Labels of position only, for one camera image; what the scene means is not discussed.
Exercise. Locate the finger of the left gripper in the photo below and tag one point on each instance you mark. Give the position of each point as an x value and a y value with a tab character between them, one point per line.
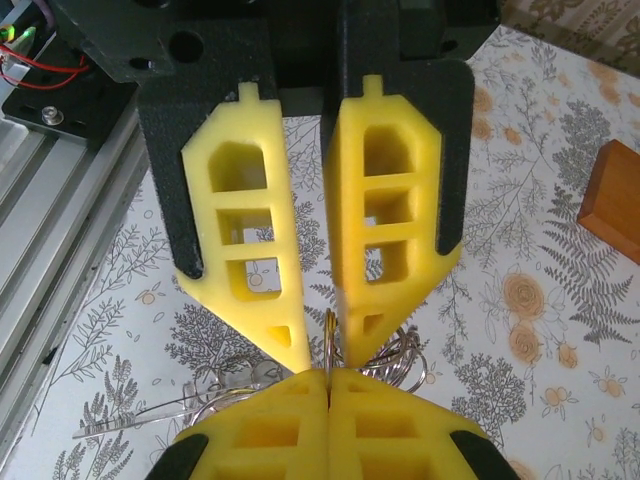
285	240
350	225

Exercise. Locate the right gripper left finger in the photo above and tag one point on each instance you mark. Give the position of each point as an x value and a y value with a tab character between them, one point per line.
300	450

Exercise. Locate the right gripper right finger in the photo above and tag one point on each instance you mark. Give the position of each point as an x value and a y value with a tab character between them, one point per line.
350	450

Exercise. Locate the gold stand with wooden base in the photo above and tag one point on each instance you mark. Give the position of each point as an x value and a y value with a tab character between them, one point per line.
615	200

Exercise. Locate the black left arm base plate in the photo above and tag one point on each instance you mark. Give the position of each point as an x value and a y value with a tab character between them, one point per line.
90	100

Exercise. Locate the long aluminium base rail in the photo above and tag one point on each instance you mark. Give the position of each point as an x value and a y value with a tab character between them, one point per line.
50	200

